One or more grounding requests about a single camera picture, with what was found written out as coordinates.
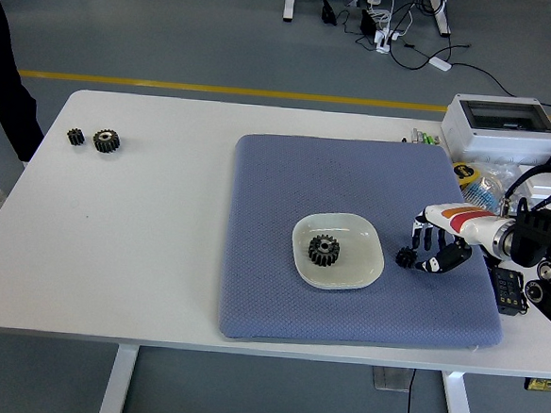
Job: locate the white power adapter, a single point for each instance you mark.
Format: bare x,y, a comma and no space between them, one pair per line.
439,64

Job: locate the small black gear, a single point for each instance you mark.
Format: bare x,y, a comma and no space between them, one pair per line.
404,258
74,136

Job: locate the white square dish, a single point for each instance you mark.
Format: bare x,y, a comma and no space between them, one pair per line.
357,255

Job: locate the green white terminal connectors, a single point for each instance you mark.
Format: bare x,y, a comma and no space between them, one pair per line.
424,137

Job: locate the yellow black label strip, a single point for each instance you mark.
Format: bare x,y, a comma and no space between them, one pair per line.
544,385

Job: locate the grey electrical enclosure box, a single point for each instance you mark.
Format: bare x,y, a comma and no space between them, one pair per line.
497,141

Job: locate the blue-grey padded mat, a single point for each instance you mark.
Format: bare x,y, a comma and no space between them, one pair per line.
279,216

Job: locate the white charger plug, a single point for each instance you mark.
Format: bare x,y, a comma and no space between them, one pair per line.
382,40

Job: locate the black box device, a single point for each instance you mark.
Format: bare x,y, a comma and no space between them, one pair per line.
367,23

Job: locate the white table leg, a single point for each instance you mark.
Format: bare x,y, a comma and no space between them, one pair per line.
460,408
116,384

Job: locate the black stand device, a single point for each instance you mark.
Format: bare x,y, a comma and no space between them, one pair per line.
328,12

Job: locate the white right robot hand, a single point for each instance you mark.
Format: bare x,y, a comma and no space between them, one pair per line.
473,225

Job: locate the large black gear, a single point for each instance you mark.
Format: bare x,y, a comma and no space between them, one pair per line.
101,146
314,256

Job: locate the person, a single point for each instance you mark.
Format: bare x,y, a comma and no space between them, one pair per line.
4,102

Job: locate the white switch plate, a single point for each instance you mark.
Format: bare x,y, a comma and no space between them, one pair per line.
539,187

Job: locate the yellow tape measure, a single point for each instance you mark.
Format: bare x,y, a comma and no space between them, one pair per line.
464,171

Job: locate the grey floor plate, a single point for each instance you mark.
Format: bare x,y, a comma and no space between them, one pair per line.
388,379

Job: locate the clear plastic parts bag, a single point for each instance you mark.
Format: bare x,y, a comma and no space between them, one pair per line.
484,193

